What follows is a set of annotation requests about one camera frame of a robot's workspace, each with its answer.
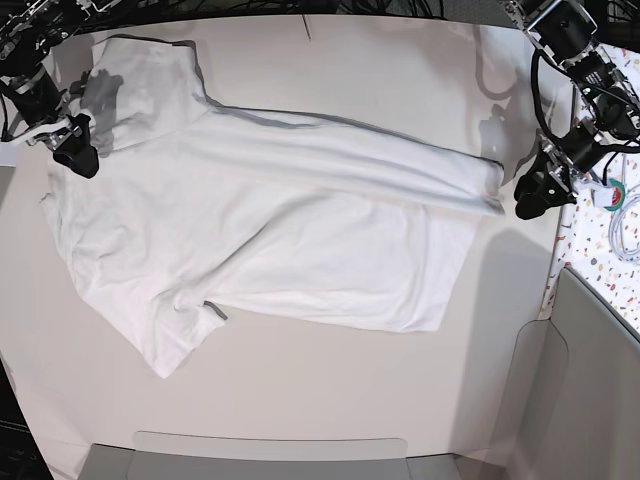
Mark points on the green tape roll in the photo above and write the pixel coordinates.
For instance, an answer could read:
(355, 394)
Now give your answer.
(614, 195)

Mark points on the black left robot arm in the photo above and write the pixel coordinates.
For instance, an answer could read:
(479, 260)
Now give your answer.
(563, 36)

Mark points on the white t-shirt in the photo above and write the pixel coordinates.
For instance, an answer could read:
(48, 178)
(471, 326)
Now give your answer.
(196, 207)

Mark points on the grey chair right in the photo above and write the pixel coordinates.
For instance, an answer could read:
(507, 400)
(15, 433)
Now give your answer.
(570, 405)

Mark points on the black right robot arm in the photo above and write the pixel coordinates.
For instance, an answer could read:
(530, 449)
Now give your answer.
(26, 40)

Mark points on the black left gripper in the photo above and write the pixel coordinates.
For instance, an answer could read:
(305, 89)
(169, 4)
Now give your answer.
(550, 181)

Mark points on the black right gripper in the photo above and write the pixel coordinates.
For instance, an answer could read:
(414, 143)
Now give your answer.
(37, 101)

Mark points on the terrazzo pattern side surface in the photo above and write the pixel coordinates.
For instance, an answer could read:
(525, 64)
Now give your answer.
(602, 246)

